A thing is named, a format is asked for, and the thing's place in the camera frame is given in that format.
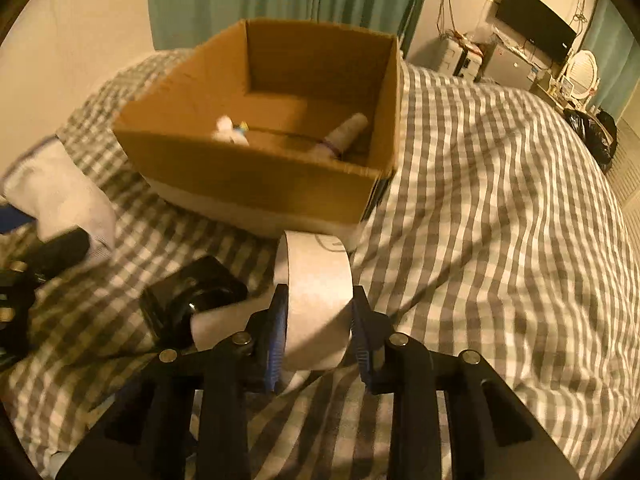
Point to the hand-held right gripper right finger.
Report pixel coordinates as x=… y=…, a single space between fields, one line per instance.
x=362 y=345

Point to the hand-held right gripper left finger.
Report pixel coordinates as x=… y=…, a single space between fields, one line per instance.
x=274 y=345

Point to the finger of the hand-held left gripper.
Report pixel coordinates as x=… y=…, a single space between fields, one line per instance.
x=55 y=255

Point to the brown cardboard box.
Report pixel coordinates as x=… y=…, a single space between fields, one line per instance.
x=260 y=160

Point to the white cloth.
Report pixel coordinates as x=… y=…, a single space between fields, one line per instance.
x=55 y=195

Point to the black square dish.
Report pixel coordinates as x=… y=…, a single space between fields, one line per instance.
x=192 y=292

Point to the grey checkered blanket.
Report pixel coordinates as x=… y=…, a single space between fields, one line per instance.
x=490 y=240

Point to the white tube in box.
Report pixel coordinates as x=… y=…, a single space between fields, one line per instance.
x=342 y=139

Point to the small white toy figure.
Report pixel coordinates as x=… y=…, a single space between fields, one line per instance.
x=230 y=131

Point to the white appliance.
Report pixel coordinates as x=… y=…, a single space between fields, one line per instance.
x=457 y=60

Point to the grey mini fridge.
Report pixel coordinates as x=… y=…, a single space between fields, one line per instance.
x=507 y=66

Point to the black bag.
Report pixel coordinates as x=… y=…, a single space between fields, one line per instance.
x=595 y=132

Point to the white oval mirror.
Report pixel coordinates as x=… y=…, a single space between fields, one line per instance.
x=583 y=71

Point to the black flat television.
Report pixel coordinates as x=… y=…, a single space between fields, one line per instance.
x=535 y=22

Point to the teal curtain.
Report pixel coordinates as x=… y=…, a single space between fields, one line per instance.
x=610 y=55

